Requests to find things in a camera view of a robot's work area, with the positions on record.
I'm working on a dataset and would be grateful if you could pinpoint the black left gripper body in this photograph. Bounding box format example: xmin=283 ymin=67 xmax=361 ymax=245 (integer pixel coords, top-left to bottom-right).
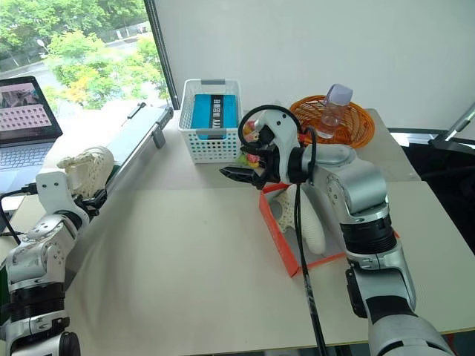
xmin=73 ymin=194 xmax=99 ymax=220

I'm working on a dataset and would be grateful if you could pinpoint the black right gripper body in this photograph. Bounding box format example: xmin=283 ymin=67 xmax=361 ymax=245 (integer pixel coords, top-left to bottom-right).
xmin=246 ymin=125 xmax=282 ymax=185

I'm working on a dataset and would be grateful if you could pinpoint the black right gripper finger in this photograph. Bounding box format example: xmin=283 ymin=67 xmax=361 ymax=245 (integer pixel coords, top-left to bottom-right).
xmin=218 ymin=166 xmax=260 ymax=184
xmin=253 ymin=168 xmax=272 ymax=191

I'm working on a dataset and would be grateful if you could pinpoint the white perforated shoe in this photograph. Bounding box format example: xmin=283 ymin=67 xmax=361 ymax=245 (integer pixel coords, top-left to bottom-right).
xmin=56 ymin=146 xmax=114 ymax=198
xmin=272 ymin=183 xmax=328 ymax=255

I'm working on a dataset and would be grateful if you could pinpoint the orange cardboard shoebox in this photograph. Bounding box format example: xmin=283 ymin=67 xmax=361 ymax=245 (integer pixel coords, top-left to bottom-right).
xmin=258 ymin=182 xmax=401 ymax=279

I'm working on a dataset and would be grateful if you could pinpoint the colourful snack packet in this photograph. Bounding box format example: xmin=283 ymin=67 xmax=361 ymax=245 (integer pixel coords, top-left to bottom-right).
xmin=238 ymin=119 xmax=262 ymax=168

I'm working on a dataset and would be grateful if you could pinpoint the white plastic perforated basket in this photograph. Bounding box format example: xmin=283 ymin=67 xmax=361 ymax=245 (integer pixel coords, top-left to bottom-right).
xmin=177 ymin=78 xmax=244 ymax=165

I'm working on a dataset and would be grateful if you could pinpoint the blue box with black stripe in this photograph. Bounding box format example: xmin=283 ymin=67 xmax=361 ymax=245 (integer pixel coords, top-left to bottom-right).
xmin=190 ymin=93 xmax=240 ymax=141

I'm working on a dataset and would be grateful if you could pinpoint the clear bottle with purple cap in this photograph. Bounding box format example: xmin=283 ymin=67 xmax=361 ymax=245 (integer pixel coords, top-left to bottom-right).
xmin=319 ymin=83 xmax=354 ymax=140

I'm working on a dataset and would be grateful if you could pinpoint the orange wicker basket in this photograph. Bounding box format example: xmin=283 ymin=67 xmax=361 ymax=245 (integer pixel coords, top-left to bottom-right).
xmin=289 ymin=94 xmax=376 ymax=150

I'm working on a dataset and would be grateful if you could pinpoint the grey open laptop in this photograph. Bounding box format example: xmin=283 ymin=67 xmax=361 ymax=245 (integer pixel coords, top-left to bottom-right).
xmin=0 ymin=76 xmax=65 ymax=194

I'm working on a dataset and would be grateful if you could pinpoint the black curved furniture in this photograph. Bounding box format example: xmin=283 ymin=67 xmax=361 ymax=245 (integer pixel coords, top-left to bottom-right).
xmin=385 ymin=127 xmax=475 ymax=257

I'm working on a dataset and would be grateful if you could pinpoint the silver metal bar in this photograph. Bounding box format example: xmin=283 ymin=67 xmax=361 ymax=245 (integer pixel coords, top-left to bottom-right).
xmin=427 ymin=100 xmax=475 ymax=148

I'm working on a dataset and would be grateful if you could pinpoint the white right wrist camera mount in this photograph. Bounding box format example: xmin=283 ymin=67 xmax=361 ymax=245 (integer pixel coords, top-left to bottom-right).
xmin=255 ymin=109 xmax=302 ymax=183

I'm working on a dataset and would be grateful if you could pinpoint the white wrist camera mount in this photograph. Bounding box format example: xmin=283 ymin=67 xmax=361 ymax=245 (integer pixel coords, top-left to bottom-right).
xmin=255 ymin=109 xmax=302 ymax=183
xmin=35 ymin=171 xmax=76 ymax=213

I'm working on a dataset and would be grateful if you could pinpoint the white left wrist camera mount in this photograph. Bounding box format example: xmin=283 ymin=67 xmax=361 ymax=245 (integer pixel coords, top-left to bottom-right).
xmin=35 ymin=171 xmax=76 ymax=213

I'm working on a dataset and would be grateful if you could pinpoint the silver conveyor belt frame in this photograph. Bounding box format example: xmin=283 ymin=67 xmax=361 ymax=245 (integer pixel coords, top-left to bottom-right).
xmin=59 ymin=101 xmax=175 ymax=294

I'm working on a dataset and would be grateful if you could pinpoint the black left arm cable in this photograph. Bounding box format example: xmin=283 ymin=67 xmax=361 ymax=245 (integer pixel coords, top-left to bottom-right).
xmin=0 ymin=182 xmax=39 ymax=246

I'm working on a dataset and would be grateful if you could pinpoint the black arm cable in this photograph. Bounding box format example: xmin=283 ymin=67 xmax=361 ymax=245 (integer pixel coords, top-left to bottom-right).
xmin=0 ymin=182 xmax=39 ymax=246
xmin=237 ymin=105 xmax=330 ymax=356

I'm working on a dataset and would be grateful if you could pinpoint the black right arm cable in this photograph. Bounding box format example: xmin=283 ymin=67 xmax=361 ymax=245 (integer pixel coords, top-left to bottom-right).
xmin=237 ymin=105 xmax=330 ymax=356

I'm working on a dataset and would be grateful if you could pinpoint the black window frame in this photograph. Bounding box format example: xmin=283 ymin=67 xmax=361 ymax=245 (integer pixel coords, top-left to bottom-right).
xmin=143 ymin=0 xmax=180 ymax=111

